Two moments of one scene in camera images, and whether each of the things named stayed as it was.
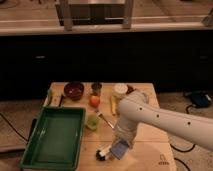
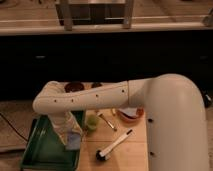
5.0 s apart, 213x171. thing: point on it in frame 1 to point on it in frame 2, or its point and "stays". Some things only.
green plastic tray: [55, 140] stays
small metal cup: [96, 88] stays
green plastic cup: [92, 121] stays
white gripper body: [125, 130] to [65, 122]
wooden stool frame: [94, 12] stays
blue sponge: [118, 149] to [73, 141]
